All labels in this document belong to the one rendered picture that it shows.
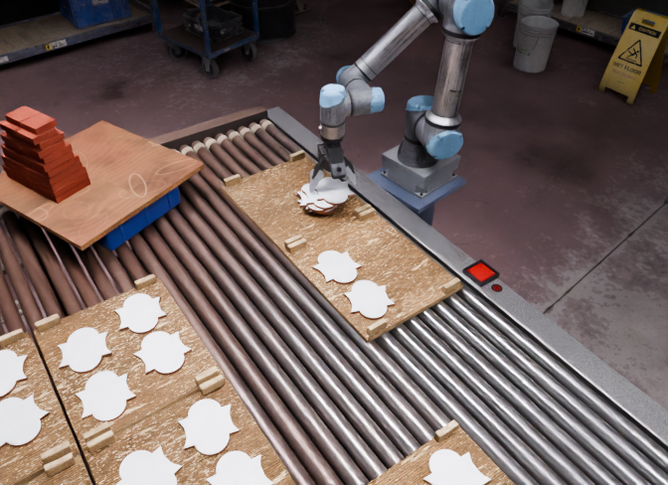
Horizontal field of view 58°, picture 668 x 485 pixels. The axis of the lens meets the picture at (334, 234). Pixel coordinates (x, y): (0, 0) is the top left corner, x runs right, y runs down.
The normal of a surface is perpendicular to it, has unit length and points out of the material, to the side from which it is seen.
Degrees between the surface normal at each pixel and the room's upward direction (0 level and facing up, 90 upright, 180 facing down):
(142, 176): 0
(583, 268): 0
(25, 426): 0
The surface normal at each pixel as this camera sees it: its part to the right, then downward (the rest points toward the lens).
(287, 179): 0.01, -0.76
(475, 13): 0.30, 0.51
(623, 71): -0.77, 0.23
